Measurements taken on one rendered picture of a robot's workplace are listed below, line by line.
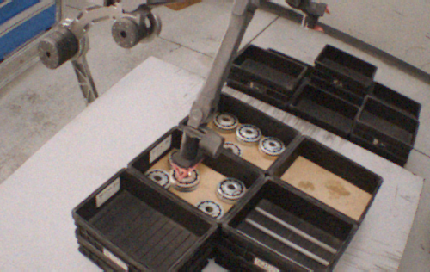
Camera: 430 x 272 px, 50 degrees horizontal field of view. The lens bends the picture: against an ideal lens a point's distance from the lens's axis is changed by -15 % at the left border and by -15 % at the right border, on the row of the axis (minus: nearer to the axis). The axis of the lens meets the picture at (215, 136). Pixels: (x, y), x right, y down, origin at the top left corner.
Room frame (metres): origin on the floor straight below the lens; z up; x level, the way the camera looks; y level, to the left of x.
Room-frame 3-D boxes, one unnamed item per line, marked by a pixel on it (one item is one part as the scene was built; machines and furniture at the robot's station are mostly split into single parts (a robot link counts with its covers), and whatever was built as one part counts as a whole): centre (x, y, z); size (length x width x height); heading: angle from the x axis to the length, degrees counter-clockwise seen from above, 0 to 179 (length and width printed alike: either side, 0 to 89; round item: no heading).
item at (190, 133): (1.25, 0.06, 1.14); 0.07 x 0.06 x 0.07; 66
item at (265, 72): (2.61, -0.24, 0.37); 0.40 x 0.30 x 0.45; 68
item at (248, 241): (1.13, -0.31, 0.92); 0.40 x 0.30 x 0.02; 62
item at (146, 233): (1.05, 0.18, 0.87); 0.40 x 0.30 x 0.11; 62
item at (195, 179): (1.26, 0.07, 0.96); 0.10 x 0.10 x 0.01
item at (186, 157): (1.25, 0.07, 1.08); 0.10 x 0.07 x 0.07; 152
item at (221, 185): (1.33, -0.09, 0.86); 0.10 x 0.10 x 0.01
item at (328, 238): (1.13, -0.31, 0.87); 0.40 x 0.30 x 0.11; 62
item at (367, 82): (2.83, -0.76, 0.37); 0.40 x 0.30 x 0.45; 68
